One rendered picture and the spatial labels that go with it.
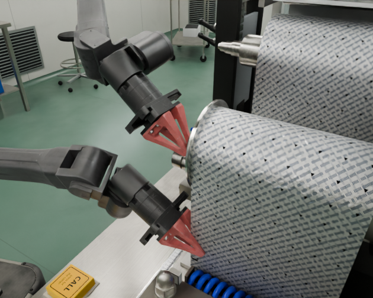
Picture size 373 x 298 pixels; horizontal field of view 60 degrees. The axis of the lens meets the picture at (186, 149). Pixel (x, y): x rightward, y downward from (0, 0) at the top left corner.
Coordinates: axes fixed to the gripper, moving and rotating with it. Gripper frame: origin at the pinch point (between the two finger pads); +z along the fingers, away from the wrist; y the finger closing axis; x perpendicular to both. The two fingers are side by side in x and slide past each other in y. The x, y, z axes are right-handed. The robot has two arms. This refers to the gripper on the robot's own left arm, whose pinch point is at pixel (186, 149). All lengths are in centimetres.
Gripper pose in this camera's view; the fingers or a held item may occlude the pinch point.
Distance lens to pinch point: 54.9
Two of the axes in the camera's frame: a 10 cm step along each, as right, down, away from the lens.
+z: 6.5, 7.6, -0.1
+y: -5.1, 4.2, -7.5
